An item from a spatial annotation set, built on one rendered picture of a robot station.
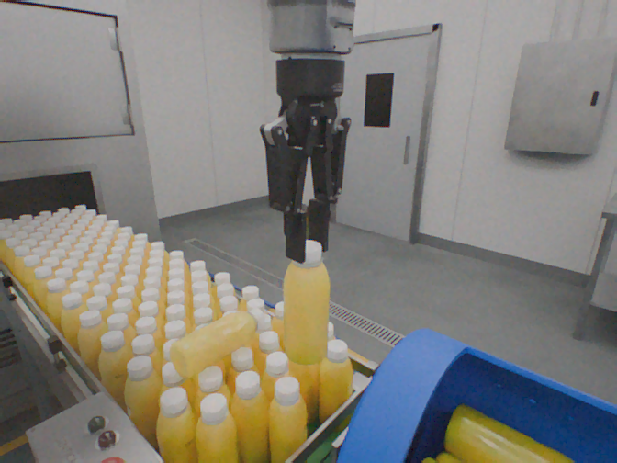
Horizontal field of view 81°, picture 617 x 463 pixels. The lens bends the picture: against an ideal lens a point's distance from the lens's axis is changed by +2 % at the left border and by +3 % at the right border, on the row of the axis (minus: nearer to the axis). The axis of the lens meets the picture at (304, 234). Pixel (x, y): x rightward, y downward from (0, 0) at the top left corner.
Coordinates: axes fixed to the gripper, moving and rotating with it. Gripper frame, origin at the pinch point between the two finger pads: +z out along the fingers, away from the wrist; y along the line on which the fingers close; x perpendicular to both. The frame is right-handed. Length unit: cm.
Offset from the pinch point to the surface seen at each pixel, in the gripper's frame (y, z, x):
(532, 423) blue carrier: 15.8, 25.3, -28.3
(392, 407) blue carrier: -5.4, 13.3, -17.3
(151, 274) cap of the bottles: 3, 32, 60
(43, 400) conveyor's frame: -24, 111, 130
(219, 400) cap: -10.6, 27.7, 8.1
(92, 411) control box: -25.1, 25.5, 18.0
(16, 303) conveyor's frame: -23, 51, 107
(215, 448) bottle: -13.8, 33.0, 5.5
